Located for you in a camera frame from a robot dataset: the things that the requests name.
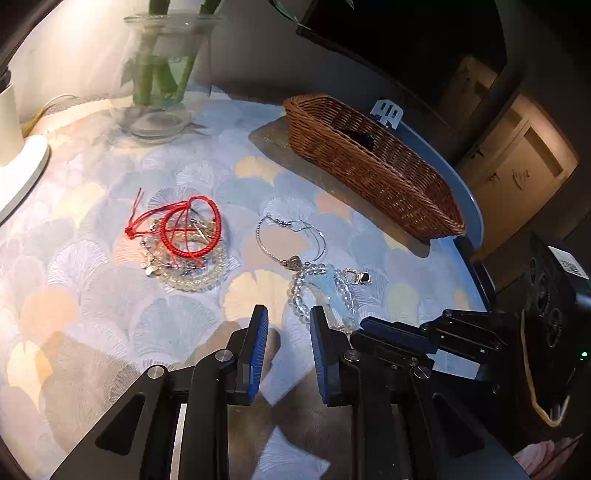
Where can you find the brown wicker basket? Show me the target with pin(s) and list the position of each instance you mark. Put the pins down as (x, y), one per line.
(378, 184)

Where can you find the wooden cabinet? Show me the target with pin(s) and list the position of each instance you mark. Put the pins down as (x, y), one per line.
(521, 175)

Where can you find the pink floral cloth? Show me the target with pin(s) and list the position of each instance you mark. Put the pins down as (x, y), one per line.
(549, 457)

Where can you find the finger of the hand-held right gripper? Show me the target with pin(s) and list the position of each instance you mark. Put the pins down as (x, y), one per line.
(461, 332)
(397, 332)

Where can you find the glass vase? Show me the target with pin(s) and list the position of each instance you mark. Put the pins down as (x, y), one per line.
(157, 120)

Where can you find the fan patterned tablecloth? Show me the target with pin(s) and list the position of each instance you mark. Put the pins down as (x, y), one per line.
(92, 300)

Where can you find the black item in basket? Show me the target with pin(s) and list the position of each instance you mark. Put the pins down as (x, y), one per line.
(362, 138)

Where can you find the green plant stems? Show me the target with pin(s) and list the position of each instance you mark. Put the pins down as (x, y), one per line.
(159, 78)

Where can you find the white plastic clip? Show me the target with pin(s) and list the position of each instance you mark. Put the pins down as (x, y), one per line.
(387, 113)

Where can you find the white lamp post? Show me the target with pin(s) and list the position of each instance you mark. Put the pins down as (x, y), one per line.
(9, 124)

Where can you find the thin silver bangle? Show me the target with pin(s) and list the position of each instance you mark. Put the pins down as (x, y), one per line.
(292, 263)

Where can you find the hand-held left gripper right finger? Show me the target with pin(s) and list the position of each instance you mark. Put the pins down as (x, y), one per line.
(319, 355)

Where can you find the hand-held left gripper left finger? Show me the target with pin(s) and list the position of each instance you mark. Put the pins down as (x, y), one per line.
(258, 350)

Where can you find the blue round table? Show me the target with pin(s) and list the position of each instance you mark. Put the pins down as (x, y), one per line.
(475, 217)

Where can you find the white lamp base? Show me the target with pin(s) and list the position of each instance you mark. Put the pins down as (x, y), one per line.
(25, 170)

